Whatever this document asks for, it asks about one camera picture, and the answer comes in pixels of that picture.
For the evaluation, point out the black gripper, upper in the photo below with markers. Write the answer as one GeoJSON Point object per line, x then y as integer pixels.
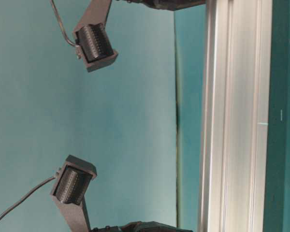
{"type": "Point", "coordinates": [170, 5]}

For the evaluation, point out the black gripper, lower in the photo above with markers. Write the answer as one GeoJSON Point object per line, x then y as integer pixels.
{"type": "Point", "coordinates": [141, 227]}

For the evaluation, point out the silver aluminium extrusion rail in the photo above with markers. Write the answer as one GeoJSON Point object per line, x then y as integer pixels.
{"type": "Point", "coordinates": [235, 115]}

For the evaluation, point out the black wrist camera, lower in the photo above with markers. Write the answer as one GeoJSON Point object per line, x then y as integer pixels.
{"type": "Point", "coordinates": [68, 192]}

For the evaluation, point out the black wrist camera, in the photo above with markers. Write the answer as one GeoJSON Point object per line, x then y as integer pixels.
{"type": "Point", "coordinates": [94, 46]}
{"type": "Point", "coordinates": [68, 192]}

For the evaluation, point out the black wrist camera, upper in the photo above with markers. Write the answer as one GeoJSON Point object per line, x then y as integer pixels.
{"type": "Point", "coordinates": [94, 46]}

